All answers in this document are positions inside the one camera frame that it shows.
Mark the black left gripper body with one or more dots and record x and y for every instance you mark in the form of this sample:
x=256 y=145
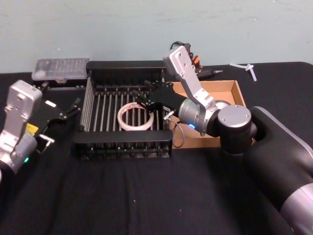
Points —
x=49 y=112

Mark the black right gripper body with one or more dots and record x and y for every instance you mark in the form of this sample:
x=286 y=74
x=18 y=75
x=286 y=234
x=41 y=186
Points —
x=171 y=98

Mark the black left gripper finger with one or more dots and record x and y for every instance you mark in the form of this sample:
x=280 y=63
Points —
x=72 y=109
x=44 y=86

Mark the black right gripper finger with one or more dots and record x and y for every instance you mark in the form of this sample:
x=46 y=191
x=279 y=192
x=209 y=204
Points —
x=152 y=105
x=159 y=85

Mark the white tape roll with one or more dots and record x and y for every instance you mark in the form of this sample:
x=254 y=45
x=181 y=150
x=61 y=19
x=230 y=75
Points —
x=122 y=123

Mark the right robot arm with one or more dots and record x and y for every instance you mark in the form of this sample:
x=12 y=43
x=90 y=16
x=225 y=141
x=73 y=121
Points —
x=269 y=151

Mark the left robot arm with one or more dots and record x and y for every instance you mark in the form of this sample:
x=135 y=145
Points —
x=17 y=117

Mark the clear plastic case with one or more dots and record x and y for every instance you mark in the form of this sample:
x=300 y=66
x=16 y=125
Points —
x=61 y=68

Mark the black rack with steel bars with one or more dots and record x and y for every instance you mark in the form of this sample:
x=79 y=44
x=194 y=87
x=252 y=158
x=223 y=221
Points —
x=122 y=140

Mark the shallow brown cardboard tray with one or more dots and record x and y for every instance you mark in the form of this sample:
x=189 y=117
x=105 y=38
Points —
x=220 y=88

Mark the white three-armed plastic piece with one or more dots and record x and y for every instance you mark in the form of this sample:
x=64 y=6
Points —
x=249 y=68

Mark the black table cloth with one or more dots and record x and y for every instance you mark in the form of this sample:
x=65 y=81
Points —
x=122 y=200

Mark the plain pale wall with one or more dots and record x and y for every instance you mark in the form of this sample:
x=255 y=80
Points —
x=97 y=27

